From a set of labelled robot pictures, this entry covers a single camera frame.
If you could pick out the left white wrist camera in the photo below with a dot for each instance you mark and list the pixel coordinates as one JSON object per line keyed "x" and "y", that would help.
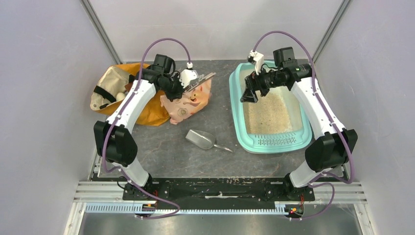
{"x": 188, "y": 77}

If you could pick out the pink cat litter bag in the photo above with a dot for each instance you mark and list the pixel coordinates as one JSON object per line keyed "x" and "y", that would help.
{"x": 190, "y": 103}

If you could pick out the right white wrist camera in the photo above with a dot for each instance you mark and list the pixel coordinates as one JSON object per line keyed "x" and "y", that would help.
{"x": 257, "y": 59}

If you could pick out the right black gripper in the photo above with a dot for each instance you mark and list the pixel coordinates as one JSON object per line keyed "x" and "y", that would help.
{"x": 252, "y": 84}

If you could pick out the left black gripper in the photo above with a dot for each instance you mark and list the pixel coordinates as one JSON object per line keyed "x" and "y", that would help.
{"x": 178, "y": 94}

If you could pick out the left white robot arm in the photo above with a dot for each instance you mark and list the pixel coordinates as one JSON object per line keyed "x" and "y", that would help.
{"x": 113, "y": 137}

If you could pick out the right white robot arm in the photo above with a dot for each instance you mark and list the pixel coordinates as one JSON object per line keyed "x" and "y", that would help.
{"x": 333, "y": 143}

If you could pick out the teal litter box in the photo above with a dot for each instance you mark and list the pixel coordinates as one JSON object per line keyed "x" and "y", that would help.
{"x": 275, "y": 124}

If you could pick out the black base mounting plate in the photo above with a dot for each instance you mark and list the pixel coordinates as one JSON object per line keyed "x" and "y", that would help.
{"x": 236, "y": 193}

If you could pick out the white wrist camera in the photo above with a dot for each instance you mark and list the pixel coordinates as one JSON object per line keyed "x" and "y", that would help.
{"x": 188, "y": 77}
{"x": 257, "y": 59}

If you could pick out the orange cloth bag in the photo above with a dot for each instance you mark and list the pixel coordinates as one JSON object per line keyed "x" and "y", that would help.
{"x": 118, "y": 79}

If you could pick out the metal litter scoop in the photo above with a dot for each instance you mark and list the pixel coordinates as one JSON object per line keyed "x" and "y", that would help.
{"x": 203, "y": 140}

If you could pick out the aluminium frame rail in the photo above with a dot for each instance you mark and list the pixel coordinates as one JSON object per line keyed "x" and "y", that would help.
{"x": 119, "y": 196}

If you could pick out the wooden bag clip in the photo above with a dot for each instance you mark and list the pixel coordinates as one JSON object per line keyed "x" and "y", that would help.
{"x": 199, "y": 81}

